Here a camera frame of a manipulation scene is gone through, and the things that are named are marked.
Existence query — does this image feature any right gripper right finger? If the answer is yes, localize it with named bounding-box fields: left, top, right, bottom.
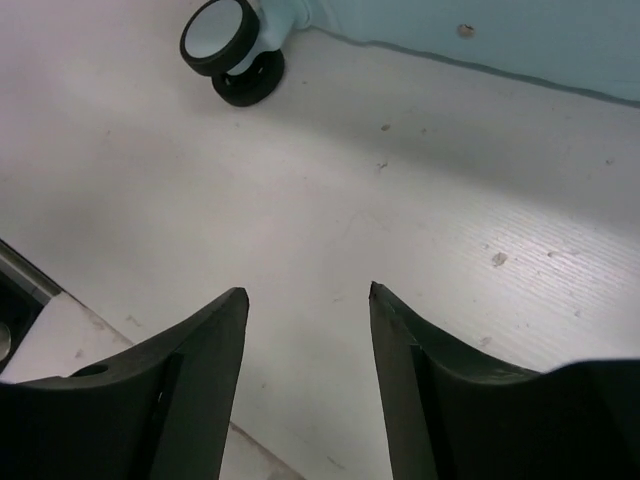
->
left=369, top=283, right=639, bottom=479

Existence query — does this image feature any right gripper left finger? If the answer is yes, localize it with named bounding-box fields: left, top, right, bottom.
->
left=1, top=287, right=249, bottom=479

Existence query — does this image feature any light blue hardshell suitcase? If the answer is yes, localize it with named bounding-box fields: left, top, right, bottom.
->
left=179, top=1, right=639, bottom=106

